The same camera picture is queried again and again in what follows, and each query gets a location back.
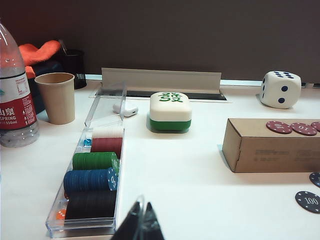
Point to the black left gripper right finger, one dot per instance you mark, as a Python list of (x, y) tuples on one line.
[(153, 227)]

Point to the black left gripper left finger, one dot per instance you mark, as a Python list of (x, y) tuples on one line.
[(132, 225)]

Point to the blue poker chip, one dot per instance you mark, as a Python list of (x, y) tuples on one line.
[(315, 180)]

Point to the black chip stack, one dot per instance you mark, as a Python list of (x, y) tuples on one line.
[(90, 205)]

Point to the clear plastic chip tray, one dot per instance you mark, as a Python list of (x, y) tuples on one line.
[(82, 228)]

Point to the blue chip stack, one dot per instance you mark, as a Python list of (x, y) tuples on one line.
[(85, 180)]

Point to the green chip stack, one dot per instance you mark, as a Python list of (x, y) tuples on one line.
[(92, 161)]

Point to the white chip stack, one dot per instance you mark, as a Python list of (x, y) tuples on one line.
[(107, 132)]

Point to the brown cardboard box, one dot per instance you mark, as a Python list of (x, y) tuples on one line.
[(275, 155)]

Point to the black poker chip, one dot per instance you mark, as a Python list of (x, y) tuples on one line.
[(308, 201)]

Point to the red poker chip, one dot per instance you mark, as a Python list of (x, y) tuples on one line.
[(304, 129), (317, 126), (278, 127)]

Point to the small orange die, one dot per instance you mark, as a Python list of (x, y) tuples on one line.
[(60, 215)]

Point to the small blue die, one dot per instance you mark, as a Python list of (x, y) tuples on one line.
[(88, 142)]

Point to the white earbuds case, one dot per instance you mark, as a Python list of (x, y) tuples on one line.
[(131, 111)]

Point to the white and green case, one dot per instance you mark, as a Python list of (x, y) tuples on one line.
[(170, 112)]

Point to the brown paper cup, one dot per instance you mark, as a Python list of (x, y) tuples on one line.
[(58, 105)]

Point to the black mesh pen holder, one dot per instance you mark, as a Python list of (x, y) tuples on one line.
[(77, 65)]

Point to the clear red-label water bottle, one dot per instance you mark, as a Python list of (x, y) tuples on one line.
[(15, 100)]

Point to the clear plastic stick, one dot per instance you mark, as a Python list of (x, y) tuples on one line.
[(63, 47)]

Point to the wide grey-brown desk partition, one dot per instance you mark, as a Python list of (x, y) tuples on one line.
[(175, 37)]

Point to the orange cloth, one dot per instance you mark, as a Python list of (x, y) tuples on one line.
[(37, 51)]

